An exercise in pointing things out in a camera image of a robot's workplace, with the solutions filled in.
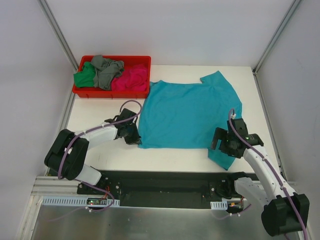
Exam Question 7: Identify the aluminium front rail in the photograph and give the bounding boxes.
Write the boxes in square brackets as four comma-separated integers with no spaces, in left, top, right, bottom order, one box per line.
[31,175,303,201]

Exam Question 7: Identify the white cable duct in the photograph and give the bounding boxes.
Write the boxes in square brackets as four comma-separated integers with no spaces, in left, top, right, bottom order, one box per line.
[210,200,228,211]
[42,196,120,208]

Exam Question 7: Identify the teal t shirt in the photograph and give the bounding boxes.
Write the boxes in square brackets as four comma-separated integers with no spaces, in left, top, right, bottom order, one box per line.
[138,71,243,170]

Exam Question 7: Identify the grey t shirt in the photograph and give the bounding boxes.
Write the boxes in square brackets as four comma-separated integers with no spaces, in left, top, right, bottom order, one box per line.
[90,55,125,91]

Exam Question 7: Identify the left aluminium frame post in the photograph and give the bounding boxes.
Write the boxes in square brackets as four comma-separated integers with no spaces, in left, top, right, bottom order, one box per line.
[37,0,79,71]

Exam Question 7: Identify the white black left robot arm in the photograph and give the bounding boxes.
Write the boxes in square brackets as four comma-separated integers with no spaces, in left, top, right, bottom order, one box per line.
[44,108,141,195]

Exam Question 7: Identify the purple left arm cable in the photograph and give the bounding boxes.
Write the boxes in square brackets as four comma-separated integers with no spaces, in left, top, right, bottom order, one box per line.
[57,99,143,180]

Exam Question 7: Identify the pink t shirt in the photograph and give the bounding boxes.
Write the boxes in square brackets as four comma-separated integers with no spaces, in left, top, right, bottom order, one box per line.
[111,64,148,92]

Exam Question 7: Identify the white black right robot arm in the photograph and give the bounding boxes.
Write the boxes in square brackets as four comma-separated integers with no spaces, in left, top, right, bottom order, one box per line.
[211,113,310,240]

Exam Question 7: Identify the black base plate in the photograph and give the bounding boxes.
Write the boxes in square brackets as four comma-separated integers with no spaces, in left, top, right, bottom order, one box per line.
[76,169,258,208]

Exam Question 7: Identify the aluminium frame post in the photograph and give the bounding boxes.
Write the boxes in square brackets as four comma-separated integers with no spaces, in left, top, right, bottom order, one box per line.
[252,0,303,76]
[37,0,79,71]

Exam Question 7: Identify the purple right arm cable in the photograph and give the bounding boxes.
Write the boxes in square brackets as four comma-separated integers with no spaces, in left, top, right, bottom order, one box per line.
[229,108,309,240]

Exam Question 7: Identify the left white cable duct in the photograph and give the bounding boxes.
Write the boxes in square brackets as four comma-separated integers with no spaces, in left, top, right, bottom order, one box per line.
[42,196,120,208]

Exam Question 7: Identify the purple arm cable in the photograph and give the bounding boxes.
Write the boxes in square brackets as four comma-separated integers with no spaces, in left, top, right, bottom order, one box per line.
[229,108,309,240]
[57,99,143,180]

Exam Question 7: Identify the red plastic bin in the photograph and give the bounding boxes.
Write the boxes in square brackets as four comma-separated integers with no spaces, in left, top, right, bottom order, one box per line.
[72,55,151,99]

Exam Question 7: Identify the right white cable duct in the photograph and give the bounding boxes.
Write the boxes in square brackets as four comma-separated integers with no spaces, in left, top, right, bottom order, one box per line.
[210,200,228,211]

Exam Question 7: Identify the green t shirt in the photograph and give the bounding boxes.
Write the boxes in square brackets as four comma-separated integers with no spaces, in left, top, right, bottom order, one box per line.
[73,61,96,88]

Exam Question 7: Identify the right aluminium frame post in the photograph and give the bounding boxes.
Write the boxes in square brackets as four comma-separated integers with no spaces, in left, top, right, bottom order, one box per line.
[252,0,303,76]

